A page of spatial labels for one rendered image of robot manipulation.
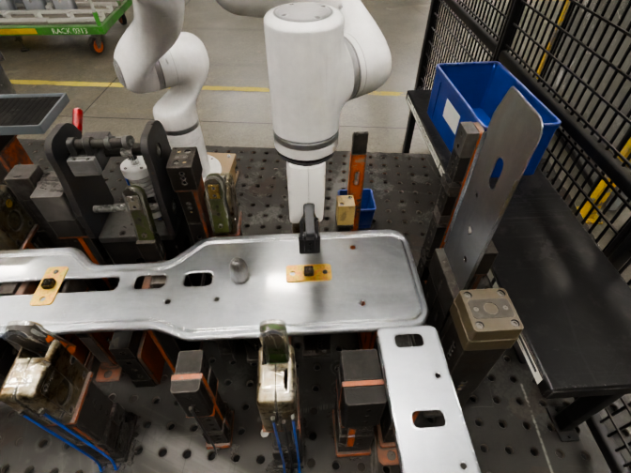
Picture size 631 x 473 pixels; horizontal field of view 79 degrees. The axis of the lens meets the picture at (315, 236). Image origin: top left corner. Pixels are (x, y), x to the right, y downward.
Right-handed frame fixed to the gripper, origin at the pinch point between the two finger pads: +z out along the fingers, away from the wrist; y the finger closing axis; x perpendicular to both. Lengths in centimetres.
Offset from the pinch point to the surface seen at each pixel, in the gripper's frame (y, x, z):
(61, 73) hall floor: -324, -215, 115
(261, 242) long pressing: -8.1, -9.0, 12.2
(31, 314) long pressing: 6.1, -47.3, 12.1
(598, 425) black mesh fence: 23, 55, 36
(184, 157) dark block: -21.2, -23.4, 0.5
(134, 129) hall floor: -223, -122, 114
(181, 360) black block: 15.5, -20.8, 13.0
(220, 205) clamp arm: -14.2, -16.9, 7.4
